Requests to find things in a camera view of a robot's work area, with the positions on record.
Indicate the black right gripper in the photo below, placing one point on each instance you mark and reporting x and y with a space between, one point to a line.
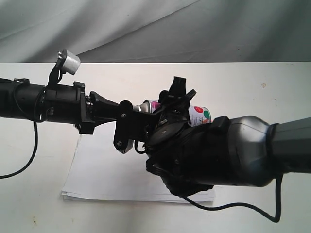
188 159

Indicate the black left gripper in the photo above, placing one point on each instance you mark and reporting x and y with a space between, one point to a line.
70 105

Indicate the silver spray paint can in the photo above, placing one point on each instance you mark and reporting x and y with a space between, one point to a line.
198 115

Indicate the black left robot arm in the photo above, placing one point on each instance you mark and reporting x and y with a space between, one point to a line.
21 99

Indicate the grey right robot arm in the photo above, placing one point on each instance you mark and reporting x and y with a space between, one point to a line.
244 151

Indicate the white paper stack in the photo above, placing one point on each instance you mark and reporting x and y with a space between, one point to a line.
99 172

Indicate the white backdrop cloth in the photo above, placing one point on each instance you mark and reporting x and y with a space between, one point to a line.
35 30

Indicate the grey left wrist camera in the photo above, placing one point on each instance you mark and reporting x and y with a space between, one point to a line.
69 62

